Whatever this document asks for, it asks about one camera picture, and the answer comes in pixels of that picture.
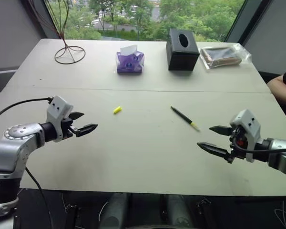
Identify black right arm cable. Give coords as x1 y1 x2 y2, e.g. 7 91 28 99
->
233 139 286 154

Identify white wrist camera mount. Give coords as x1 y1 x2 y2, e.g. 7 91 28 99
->
46 95 74 143
229 109 262 163

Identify clear plastic bag brown contents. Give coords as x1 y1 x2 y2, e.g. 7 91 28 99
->
198 43 253 71

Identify purple tissue pack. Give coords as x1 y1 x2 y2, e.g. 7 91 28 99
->
115 44 145 75

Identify black hanging cable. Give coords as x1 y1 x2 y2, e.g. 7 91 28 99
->
25 166 53 229

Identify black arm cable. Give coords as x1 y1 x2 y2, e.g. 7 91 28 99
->
233 139 286 154
0 96 54 127

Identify black tissue box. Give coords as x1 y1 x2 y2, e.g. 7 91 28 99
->
165 28 201 72

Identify thin white wire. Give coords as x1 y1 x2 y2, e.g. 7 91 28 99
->
98 201 109 221

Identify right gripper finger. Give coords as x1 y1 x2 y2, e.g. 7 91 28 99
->
209 125 233 137
196 142 230 159

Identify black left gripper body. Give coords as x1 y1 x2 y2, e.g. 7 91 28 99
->
61 116 78 141

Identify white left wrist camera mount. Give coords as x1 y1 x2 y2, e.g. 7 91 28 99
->
46 95 74 143

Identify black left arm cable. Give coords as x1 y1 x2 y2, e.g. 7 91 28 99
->
0 96 54 127

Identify brown wire stand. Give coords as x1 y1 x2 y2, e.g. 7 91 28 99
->
26 0 87 64

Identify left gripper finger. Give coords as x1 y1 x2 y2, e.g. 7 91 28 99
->
70 123 99 138
69 111 85 121

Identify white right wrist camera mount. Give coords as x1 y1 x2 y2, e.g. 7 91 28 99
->
229 109 262 163

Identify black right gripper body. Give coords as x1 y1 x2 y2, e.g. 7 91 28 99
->
225 125 250 165

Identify black pen with yellow tip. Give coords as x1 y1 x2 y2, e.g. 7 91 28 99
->
170 106 201 132

